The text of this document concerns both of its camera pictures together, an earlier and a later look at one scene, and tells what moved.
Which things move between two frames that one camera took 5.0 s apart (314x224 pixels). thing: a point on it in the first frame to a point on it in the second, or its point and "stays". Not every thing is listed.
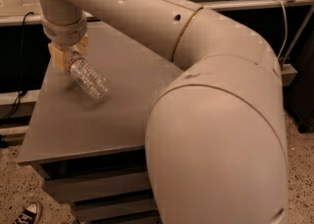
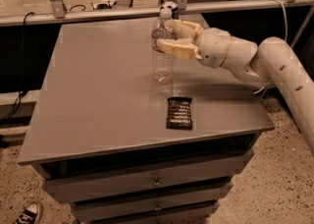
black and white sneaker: (31, 214) stays
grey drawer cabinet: (90, 153) stays
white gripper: (65, 32) to (212, 46)
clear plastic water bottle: (94, 83) to (163, 65)
